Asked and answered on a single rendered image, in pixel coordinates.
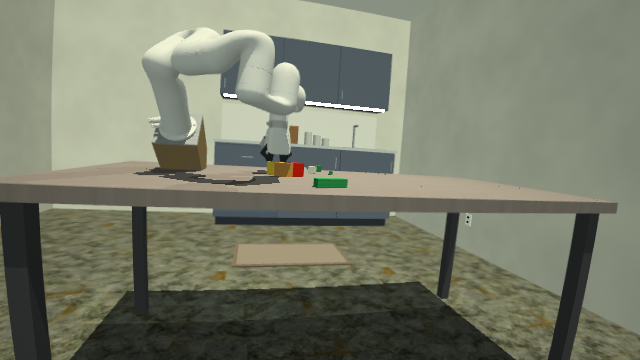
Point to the red cube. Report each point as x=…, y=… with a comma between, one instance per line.
x=298, y=169

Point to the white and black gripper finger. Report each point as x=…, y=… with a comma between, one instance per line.
x=268, y=157
x=283, y=158

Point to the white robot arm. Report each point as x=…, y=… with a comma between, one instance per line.
x=191, y=57

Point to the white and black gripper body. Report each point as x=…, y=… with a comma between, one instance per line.
x=278, y=141

